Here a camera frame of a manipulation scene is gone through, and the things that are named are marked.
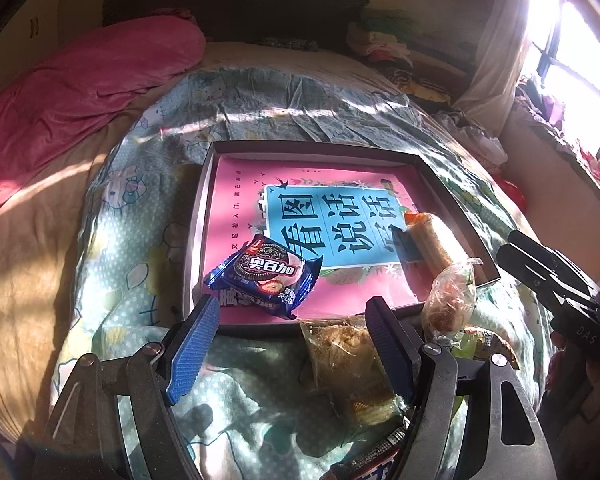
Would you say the clear pastry packet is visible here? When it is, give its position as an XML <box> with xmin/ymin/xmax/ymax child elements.
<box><xmin>421</xmin><ymin>257</ymin><xmax>485</xmax><ymax>336</ymax></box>

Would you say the dark red snack packet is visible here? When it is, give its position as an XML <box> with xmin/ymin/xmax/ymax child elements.
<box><xmin>330</xmin><ymin>427</ymin><xmax>416</xmax><ymax>480</ymax></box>

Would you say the pink blanket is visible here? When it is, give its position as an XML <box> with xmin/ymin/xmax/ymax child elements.
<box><xmin>0</xmin><ymin>12</ymin><xmax>207</xmax><ymax>221</ymax></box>

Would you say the red cloth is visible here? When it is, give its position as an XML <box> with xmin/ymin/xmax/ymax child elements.
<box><xmin>492</xmin><ymin>175</ymin><xmax>528</xmax><ymax>211</ymax></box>

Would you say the orange biscuit roll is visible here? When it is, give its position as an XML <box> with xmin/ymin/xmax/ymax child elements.
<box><xmin>392</xmin><ymin>212</ymin><xmax>468</xmax><ymax>278</ymax></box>

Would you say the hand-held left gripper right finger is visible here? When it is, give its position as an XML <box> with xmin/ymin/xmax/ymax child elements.
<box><xmin>366</xmin><ymin>296</ymin><xmax>556</xmax><ymax>480</ymax></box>

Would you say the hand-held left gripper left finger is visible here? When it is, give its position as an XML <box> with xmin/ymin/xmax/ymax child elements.
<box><xmin>32</xmin><ymin>295</ymin><xmax>221</xmax><ymax>480</ymax></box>

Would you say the pile of folded clothes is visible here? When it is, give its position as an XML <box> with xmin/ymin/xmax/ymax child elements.
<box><xmin>347</xmin><ymin>10</ymin><xmax>481</xmax><ymax>106</ymax></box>

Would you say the blue cookie packet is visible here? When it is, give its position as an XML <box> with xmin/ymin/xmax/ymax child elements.
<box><xmin>203</xmin><ymin>234</ymin><xmax>323</xmax><ymax>320</ymax></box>

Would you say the bed with beige sheet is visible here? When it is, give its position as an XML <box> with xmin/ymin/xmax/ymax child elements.
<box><xmin>0</xmin><ymin>40</ymin><xmax>431</xmax><ymax>461</ymax></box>

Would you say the cream wardrobe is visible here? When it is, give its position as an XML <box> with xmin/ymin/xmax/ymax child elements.
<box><xmin>0</xmin><ymin>0</ymin><xmax>106</xmax><ymax>81</ymax></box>

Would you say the dark headboard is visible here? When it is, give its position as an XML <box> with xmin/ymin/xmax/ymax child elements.
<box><xmin>102</xmin><ymin>0</ymin><xmax>371</xmax><ymax>53</ymax></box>

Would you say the green and dark snack packet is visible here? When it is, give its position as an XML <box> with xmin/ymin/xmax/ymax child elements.
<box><xmin>455</xmin><ymin>327</ymin><xmax>521</xmax><ymax>368</ymax></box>

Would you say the beige curtain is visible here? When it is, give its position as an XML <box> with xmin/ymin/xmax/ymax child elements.
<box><xmin>452</xmin><ymin>0</ymin><xmax>536</xmax><ymax>116</ymax></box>

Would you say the white ruffled cloth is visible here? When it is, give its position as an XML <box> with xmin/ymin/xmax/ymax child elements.
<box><xmin>432</xmin><ymin>110</ymin><xmax>508</xmax><ymax>166</ymax></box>

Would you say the shallow cardboard box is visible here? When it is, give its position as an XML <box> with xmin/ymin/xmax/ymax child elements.
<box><xmin>182</xmin><ymin>140</ymin><xmax>501</xmax><ymax>338</ymax></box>

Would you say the pink and blue book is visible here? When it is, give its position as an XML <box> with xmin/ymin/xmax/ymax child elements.
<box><xmin>200</xmin><ymin>155</ymin><xmax>433</xmax><ymax>321</ymax></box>

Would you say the clear meat floss cake packet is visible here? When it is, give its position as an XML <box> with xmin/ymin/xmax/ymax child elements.
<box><xmin>300</xmin><ymin>316</ymin><xmax>411</xmax><ymax>426</ymax></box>

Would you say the cartoon printed blanket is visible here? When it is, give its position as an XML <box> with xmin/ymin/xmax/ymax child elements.
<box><xmin>50</xmin><ymin>67</ymin><xmax>556</xmax><ymax>480</ymax></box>

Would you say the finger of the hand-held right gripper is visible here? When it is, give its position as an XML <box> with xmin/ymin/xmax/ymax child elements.
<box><xmin>509</xmin><ymin>229</ymin><xmax>600</xmax><ymax>307</ymax></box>
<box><xmin>497</xmin><ymin>245</ymin><xmax>596</xmax><ymax>322</ymax></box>

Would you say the window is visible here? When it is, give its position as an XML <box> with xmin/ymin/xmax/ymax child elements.
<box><xmin>520</xmin><ymin>0</ymin><xmax>600</xmax><ymax>181</ymax></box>

